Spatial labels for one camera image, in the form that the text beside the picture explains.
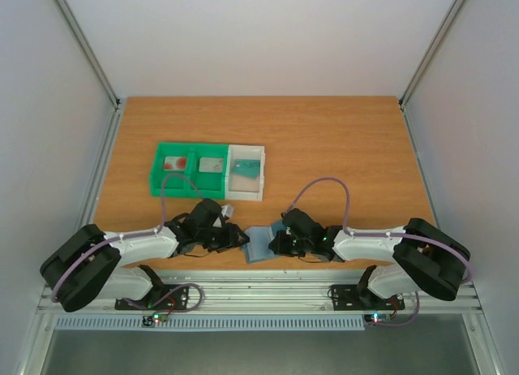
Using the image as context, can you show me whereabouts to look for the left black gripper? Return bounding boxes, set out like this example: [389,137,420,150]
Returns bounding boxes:
[197,223,251,253]

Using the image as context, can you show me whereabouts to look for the teal leather card holder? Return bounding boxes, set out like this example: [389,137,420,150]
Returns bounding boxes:
[241,221,285,264]

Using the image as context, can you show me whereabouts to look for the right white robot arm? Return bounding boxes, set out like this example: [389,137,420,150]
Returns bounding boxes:
[268,209,472,310]

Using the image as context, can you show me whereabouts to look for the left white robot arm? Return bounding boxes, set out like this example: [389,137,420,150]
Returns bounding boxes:
[40,199,250,313]

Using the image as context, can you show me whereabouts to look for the teal card in bin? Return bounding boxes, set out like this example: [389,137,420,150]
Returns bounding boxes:
[231,159,261,179]

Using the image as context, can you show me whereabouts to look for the grey white card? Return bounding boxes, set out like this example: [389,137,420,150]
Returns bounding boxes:
[198,157,225,174]

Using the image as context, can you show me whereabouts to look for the red and white card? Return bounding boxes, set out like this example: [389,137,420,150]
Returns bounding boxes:
[163,156,187,171]

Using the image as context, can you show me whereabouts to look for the white translucent bin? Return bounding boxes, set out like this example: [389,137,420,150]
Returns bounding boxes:
[225,144,266,201]

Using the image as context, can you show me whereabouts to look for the left green bin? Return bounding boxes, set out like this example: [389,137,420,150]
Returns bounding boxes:
[149,142,195,198]

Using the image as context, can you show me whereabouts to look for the green bin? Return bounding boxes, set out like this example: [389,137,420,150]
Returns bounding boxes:
[186,144,229,200]
[149,142,195,198]

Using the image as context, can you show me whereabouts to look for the middle green bin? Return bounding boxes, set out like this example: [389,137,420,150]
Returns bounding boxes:
[186,144,229,200]

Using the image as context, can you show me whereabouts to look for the left small circuit board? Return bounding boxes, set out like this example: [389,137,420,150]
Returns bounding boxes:
[142,314,168,327]

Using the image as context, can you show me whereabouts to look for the small circuit board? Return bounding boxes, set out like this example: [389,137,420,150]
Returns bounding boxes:
[142,314,168,327]
[364,312,392,325]

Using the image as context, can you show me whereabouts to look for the right small circuit board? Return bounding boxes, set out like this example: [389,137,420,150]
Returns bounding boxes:
[364,312,392,325]

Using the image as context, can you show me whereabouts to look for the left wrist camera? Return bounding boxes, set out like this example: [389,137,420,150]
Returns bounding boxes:
[221,204,234,219]

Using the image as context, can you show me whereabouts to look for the aluminium front rail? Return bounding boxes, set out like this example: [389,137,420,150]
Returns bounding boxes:
[36,269,483,315]

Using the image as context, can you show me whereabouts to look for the grey slotted cable duct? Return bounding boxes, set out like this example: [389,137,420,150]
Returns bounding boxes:
[54,314,365,332]

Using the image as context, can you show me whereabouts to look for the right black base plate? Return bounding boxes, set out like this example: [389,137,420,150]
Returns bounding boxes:
[327,284,405,311]

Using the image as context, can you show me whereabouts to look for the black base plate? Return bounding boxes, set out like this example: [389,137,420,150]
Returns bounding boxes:
[327,284,405,311]
[114,284,190,311]

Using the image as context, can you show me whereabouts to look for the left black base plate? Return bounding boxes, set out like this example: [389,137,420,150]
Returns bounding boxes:
[114,284,190,311]

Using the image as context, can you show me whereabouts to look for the left aluminium frame post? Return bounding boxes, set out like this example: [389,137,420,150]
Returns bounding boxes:
[45,0,122,108]

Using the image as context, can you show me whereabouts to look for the aluminium frame post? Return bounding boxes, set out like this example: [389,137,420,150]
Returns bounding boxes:
[398,0,476,108]
[45,0,122,108]

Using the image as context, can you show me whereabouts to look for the right aluminium frame post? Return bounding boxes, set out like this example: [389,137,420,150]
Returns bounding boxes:
[398,0,476,108]

